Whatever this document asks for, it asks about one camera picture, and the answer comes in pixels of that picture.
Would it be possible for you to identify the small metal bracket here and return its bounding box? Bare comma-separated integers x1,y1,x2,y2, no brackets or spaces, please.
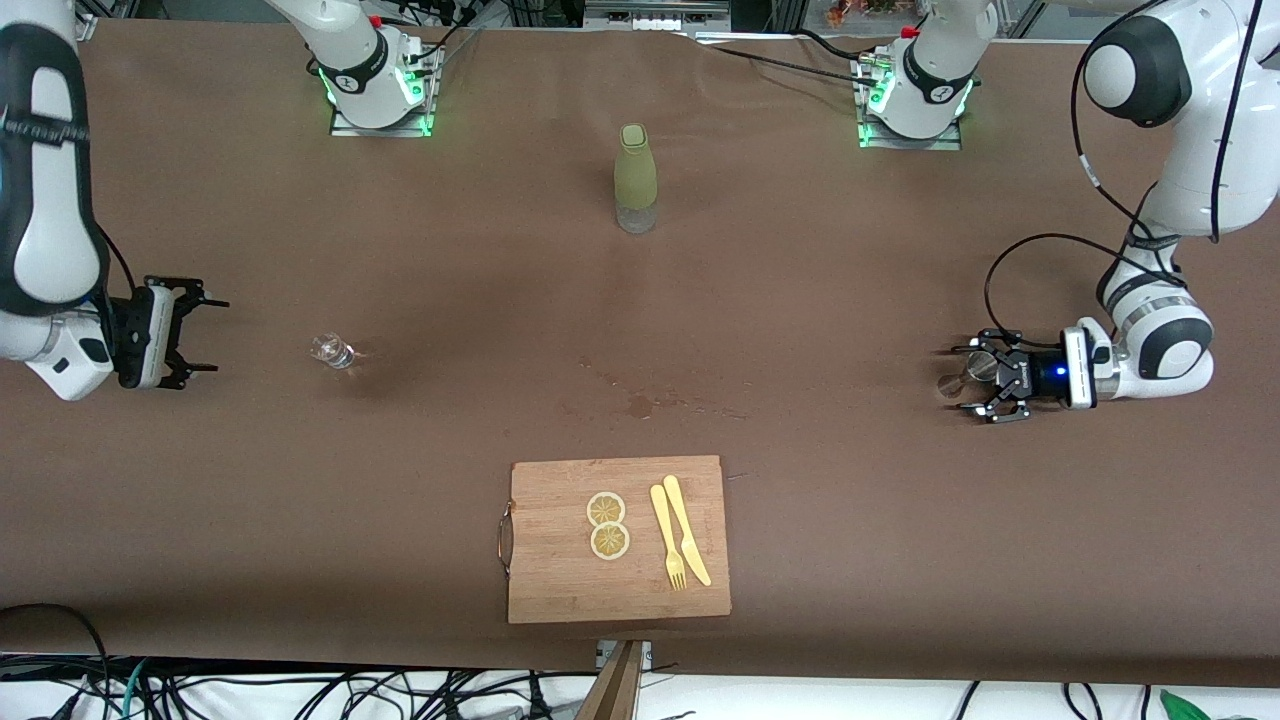
597,640,653,673

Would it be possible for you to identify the wooden cutting board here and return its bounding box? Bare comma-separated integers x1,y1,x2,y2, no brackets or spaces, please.
497,455,733,625

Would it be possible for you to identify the yellow plastic fork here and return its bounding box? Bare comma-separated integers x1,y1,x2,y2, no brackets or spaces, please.
650,483,689,593

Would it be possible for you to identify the black looped floor cable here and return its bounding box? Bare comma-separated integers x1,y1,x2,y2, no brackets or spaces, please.
0,603,111,720

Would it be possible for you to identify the grey equipment box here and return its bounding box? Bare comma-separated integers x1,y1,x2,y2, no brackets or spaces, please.
585,0,731,33

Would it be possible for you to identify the yellow plastic knife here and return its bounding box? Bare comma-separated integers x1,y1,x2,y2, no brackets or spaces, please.
663,474,713,588

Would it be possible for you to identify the steel double jigger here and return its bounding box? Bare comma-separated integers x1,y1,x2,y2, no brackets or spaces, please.
935,350,996,403

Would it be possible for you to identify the short black table cable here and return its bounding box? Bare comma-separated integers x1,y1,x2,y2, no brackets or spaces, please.
795,28,891,63

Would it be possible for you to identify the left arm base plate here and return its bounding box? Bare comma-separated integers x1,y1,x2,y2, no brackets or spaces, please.
858,55,963,151

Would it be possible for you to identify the wooden stand post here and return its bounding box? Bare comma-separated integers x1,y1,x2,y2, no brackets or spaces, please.
575,640,646,720

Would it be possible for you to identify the green sleeved glass bottle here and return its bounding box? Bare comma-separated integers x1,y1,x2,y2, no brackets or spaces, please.
613,123,659,235

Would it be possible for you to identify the long black table cable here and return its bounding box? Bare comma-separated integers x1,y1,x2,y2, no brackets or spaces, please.
690,35,886,89

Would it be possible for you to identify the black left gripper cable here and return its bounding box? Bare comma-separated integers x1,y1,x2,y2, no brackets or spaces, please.
985,0,1261,346

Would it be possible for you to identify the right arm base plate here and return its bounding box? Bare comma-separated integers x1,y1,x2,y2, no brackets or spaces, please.
330,45,433,138

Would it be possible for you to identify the clear glass beaker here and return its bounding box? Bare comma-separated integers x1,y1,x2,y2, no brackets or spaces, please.
310,332,359,371

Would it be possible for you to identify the teal floor cable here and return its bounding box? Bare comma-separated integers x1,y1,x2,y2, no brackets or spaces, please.
100,658,151,720

